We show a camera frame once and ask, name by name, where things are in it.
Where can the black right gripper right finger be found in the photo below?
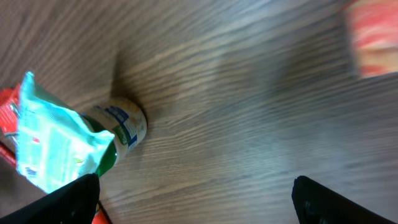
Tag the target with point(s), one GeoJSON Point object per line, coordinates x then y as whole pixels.
{"type": "Point", "coordinates": [317, 204]}

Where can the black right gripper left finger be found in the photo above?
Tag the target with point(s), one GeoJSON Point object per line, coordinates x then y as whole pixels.
{"type": "Point", "coordinates": [73, 203]}

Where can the orange long noodle package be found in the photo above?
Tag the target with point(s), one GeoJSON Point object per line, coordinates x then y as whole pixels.
{"type": "Point", "coordinates": [9, 119]}

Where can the green lid white jar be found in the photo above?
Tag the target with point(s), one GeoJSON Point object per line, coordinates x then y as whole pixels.
{"type": "Point", "coordinates": [125, 120]}

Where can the orange tissue pack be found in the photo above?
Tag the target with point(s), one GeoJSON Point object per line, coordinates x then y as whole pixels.
{"type": "Point", "coordinates": [372, 36]}

